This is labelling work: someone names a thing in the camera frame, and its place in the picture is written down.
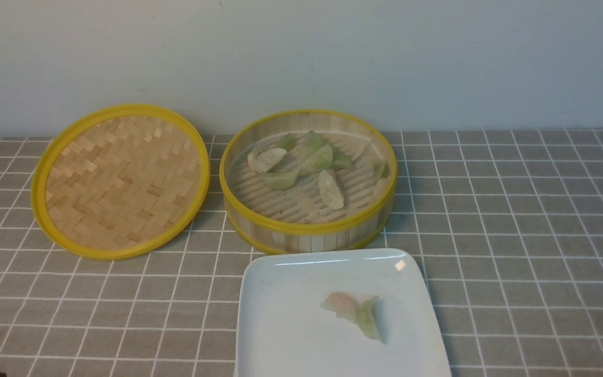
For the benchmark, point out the white dumpling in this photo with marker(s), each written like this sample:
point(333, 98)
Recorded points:
point(263, 162)
point(330, 192)

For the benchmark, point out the pink dumpling on plate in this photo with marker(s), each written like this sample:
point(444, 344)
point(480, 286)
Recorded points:
point(342, 305)

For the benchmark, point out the white square plate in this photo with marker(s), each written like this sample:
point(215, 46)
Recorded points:
point(283, 331)

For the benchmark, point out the green dumpling on plate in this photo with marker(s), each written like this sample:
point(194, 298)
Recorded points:
point(367, 319)

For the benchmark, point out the bamboo steamer basket yellow rim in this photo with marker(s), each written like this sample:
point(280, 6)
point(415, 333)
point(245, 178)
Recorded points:
point(296, 220)

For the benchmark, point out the green dumpling front left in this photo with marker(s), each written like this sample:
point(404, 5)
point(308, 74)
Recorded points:
point(280, 181)

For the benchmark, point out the pale green dumpling centre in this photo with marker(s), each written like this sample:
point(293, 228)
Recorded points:
point(315, 160)

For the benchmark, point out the green dumpling right of centre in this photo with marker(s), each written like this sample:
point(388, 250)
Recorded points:
point(340, 161)

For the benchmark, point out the green dumpling back centre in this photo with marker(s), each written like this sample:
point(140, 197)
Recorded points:
point(313, 141)

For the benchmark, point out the green dumpling back left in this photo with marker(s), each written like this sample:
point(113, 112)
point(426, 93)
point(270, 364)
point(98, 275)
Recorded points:
point(286, 142)

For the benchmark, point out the small green dumpling right edge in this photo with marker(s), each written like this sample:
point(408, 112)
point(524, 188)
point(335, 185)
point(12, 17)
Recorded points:
point(380, 170)

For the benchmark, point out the bamboo steamer lid yellow rim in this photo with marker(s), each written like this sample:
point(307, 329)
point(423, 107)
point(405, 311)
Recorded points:
point(121, 182)

